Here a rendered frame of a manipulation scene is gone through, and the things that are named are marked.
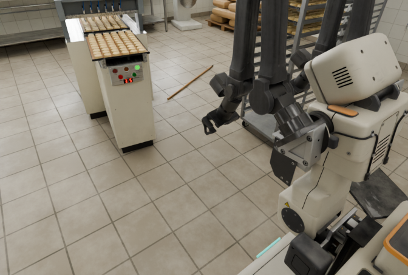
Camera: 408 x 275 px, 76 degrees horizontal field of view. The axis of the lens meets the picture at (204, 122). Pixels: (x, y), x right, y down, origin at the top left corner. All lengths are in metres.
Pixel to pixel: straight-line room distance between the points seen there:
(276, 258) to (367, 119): 0.97
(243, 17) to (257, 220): 1.50
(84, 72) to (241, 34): 2.17
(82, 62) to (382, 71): 2.41
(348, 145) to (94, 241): 1.62
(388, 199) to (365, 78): 1.80
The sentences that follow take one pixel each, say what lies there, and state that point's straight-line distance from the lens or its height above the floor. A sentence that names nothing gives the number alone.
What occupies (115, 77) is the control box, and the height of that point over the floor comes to 0.76.
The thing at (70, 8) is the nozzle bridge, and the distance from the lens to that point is 2.69.
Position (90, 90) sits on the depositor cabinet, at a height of 0.35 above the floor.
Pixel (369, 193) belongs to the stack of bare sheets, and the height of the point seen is 0.02.
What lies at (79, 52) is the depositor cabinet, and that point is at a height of 0.74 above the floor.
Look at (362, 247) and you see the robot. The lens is 1.04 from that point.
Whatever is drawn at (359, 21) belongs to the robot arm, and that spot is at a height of 1.38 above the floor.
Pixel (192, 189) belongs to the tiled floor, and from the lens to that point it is 2.09.
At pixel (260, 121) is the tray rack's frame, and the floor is 0.15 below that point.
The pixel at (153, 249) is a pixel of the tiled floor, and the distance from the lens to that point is 1.84.
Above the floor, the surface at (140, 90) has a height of 0.60.
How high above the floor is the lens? 1.59
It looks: 35 degrees down
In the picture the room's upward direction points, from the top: 1 degrees clockwise
